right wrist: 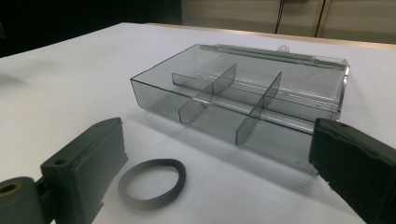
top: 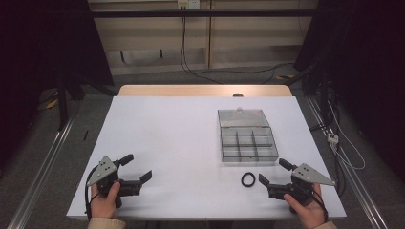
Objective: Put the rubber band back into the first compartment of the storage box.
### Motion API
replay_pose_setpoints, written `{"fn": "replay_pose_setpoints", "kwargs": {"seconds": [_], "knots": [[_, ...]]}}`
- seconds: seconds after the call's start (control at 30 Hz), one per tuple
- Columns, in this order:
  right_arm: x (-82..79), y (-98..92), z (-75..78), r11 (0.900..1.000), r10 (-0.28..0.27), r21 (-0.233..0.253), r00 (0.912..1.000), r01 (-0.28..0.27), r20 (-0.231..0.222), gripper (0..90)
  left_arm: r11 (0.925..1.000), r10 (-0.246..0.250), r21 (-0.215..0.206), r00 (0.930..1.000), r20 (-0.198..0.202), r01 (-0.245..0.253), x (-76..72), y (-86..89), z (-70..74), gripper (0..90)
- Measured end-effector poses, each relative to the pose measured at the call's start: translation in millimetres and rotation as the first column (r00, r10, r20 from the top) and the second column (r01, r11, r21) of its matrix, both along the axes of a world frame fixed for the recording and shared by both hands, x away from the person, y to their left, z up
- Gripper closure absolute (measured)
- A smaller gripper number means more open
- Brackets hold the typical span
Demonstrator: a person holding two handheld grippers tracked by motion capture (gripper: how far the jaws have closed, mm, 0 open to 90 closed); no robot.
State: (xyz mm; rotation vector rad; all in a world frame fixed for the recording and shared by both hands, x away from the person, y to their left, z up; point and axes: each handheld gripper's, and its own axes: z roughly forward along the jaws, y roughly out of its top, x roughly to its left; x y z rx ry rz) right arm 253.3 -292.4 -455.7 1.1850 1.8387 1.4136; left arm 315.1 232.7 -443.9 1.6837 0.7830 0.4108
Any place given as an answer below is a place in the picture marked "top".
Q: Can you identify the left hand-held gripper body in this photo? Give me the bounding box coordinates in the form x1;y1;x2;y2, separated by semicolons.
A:
86;155;124;210

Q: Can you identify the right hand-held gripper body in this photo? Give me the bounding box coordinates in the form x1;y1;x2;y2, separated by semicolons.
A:
289;162;336;206

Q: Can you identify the person's left hand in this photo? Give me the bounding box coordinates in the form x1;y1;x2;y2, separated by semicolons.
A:
90;181;122;220

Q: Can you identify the person's right hand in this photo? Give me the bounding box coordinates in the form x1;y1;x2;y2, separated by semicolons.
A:
283;183;327;229

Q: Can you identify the clear plastic compartment box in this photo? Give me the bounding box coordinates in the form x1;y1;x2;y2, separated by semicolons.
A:
217;107;280;164

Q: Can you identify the black metal stand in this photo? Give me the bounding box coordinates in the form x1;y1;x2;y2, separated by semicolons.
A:
55;74;86;132

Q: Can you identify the wooden table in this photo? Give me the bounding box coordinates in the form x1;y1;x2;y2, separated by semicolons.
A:
117;84;293;97

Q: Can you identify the black curtain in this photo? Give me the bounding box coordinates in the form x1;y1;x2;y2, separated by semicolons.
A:
0;0;115;173
293;0;405;184

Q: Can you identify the black horizontal metal bar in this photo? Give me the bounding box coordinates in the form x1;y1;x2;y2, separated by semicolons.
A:
87;9;320;18

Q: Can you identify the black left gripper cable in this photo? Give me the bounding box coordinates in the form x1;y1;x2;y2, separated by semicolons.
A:
83;165;100;221

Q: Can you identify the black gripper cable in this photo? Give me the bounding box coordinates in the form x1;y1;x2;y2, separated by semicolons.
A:
311;190;330;223
83;165;100;221

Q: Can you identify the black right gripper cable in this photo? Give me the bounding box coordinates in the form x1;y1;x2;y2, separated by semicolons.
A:
311;190;330;223

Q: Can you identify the black hair tie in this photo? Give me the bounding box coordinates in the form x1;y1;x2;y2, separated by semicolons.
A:
240;171;257;188

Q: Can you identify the aluminium floor rail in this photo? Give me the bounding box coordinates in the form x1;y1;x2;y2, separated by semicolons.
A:
306;95;389;229
7;115;79;229

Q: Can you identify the white cable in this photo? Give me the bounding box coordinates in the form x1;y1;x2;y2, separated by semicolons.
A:
327;100;367;171

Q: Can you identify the black hanging cable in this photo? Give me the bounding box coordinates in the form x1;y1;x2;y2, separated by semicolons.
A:
180;7;295;86

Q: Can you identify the white wall socket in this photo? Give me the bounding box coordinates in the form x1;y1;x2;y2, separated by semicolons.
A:
177;0;202;10

